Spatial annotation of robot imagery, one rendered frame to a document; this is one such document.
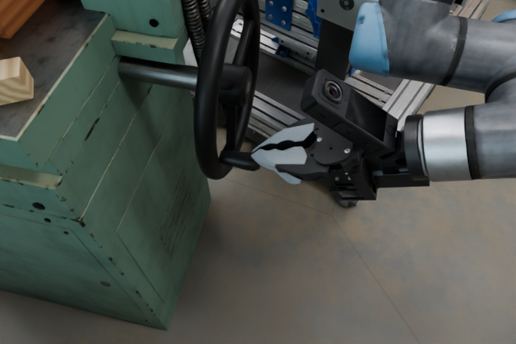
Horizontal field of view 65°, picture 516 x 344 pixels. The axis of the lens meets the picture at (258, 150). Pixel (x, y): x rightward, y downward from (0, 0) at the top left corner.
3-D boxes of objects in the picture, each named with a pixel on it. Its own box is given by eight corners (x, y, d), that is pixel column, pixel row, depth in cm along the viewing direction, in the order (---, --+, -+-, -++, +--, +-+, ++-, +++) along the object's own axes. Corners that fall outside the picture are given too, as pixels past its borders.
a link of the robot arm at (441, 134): (464, 150, 36) (463, 86, 41) (411, 154, 39) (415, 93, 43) (474, 194, 41) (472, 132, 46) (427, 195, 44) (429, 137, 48)
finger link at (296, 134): (268, 173, 57) (329, 170, 52) (248, 149, 53) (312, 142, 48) (273, 156, 58) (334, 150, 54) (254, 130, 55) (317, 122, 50)
